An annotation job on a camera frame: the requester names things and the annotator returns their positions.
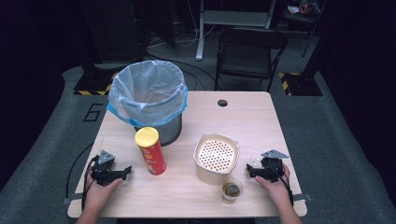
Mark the hazard striped base plate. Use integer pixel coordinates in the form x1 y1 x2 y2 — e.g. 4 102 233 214
73 72 119 96
278 72 324 97

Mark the white desk frame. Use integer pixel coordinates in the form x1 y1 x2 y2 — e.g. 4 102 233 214
195 0 276 62

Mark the grey table edge strap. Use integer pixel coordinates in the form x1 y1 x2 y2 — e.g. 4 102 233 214
292 193 313 203
63 193 84 205

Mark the black cabinet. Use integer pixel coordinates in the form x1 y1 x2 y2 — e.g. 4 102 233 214
78 0 148 65

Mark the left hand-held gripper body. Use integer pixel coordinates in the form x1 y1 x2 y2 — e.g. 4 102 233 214
90 149 125 187

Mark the metal mesh trash bin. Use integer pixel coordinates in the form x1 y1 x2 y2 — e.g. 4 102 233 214
134 113 183 147

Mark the cream perforated strainer basket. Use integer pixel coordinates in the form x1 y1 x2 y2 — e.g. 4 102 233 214
192 132 241 187

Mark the person's left hand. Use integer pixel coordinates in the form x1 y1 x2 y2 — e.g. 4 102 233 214
83 167 124 210

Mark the clear plastic cup with tea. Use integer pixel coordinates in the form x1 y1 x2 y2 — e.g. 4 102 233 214
221 176 244 205

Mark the red chips can yellow lid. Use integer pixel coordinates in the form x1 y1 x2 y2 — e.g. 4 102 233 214
134 126 167 176

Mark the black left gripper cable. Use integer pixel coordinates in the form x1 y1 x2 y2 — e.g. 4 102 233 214
65 142 100 212

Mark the black folding chair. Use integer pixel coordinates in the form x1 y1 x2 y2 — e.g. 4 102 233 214
214 27 289 93

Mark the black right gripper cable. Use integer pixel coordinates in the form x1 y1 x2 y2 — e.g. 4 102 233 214
273 162 294 207

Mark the white floor cable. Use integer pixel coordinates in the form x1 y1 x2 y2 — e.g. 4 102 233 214
174 0 217 49

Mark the cart with clutter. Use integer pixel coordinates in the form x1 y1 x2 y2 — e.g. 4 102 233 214
284 0 326 25

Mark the crumpled clear plastic piece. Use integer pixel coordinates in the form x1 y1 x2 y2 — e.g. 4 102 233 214
248 154 264 168

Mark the person's right hand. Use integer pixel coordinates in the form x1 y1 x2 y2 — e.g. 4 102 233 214
255 163 292 206

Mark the translucent blue trash bag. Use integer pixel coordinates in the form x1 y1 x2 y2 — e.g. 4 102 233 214
106 60 190 128

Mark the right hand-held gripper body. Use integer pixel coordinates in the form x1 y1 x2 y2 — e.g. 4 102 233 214
255 148 290 184

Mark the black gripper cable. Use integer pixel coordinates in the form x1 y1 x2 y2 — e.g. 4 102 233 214
273 162 294 207
65 142 100 212

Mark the black floor cable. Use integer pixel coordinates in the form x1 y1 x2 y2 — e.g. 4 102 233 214
145 53 220 91

